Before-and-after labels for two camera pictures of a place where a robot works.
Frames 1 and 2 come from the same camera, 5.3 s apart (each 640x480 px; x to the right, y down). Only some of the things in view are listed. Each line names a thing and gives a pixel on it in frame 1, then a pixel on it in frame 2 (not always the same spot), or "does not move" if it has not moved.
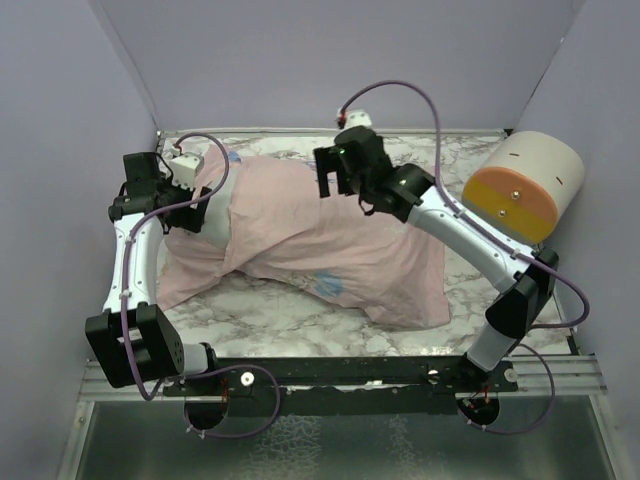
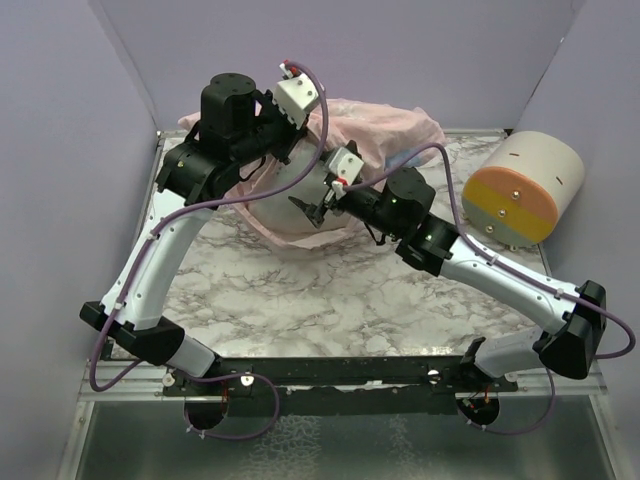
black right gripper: (328, 163) → (312, 210)
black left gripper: (190, 217) → (293, 135)
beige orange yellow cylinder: (524, 184) does not move
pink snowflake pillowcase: (280, 225) → (361, 142)
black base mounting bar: (345, 385) does not move
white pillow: (216, 221) → (281, 215)
